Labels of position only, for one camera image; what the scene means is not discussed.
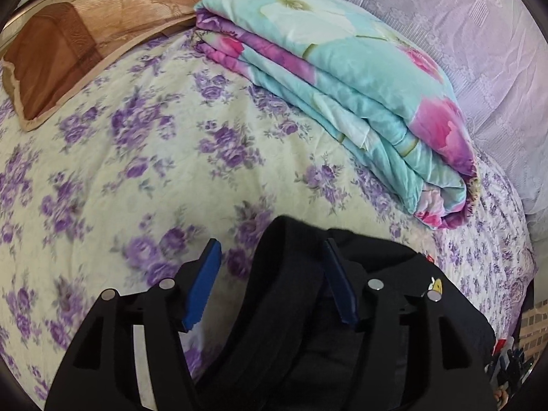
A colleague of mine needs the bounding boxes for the lavender lace cloth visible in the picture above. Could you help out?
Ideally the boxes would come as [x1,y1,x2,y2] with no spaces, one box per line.
[252,0,548,232]

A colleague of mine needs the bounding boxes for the folded teal pink floral quilt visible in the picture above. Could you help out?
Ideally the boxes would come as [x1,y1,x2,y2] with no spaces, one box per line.
[194,0,479,229]

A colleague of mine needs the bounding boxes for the purple floral bed sheet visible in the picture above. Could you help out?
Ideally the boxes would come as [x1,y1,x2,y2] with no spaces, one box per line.
[0,26,538,404]

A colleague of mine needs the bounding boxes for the brick pattern curtain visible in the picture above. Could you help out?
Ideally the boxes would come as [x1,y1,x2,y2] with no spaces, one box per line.
[519,303,544,352]

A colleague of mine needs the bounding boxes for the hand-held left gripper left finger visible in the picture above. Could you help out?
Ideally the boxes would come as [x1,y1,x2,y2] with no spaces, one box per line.
[45,239,223,411]

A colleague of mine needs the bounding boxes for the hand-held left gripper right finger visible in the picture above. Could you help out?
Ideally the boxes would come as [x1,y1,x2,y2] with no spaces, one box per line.
[323,239,499,411]

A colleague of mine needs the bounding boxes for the black pants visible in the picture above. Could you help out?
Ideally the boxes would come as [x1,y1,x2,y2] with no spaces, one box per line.
[188,215,497,411]

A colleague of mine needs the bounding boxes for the brown patterned pillow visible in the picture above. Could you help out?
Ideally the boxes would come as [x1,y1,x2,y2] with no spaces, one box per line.
[2,0,275,133]

